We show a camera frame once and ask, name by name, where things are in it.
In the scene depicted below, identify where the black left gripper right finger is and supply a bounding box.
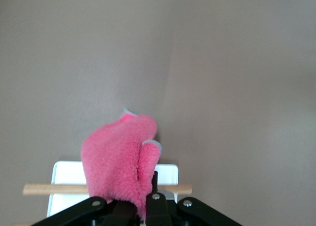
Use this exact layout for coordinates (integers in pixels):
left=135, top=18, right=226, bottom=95
left=145, top=171, right=244, bottom=226

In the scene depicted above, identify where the white rack base plate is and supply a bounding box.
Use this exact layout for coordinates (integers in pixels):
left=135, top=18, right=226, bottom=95
left=46, top=161, right=179, bottom=218

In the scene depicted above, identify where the pink microfibre towel grey edge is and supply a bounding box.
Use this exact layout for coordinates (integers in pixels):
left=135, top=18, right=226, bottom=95
left=80, top=107, right=163, bottom=219

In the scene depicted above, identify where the brown table cover sheet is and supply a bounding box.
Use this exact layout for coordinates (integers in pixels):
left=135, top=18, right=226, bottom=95
left=0, top=0, right=316, bottom=226

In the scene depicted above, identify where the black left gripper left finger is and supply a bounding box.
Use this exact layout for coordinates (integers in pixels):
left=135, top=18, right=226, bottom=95
left=31, top=196, right=141, bottom=226

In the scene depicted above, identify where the wooden rack rod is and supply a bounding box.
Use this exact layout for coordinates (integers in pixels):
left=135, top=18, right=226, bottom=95
left=22, top=183, right=193, bottom=196

